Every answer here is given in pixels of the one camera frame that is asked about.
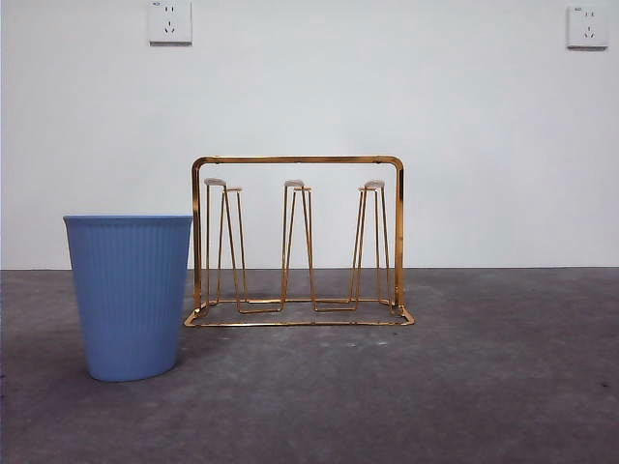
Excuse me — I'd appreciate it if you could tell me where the white wall socket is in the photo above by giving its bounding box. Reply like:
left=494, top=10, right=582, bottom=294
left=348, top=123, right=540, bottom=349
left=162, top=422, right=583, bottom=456
left=566, top=4, right=609, bottom=50
left=148, top=0, right=193, bottom=47

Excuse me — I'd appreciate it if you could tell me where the gold wire cup rack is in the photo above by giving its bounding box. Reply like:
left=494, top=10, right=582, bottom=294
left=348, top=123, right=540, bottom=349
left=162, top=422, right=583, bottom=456
left=182, top=154, right=417, bottom=330

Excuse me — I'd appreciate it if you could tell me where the blue ribbed plastic cup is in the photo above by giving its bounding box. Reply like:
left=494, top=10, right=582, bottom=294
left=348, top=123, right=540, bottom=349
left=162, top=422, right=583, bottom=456
left=62, top=215, right=194, bottom=383

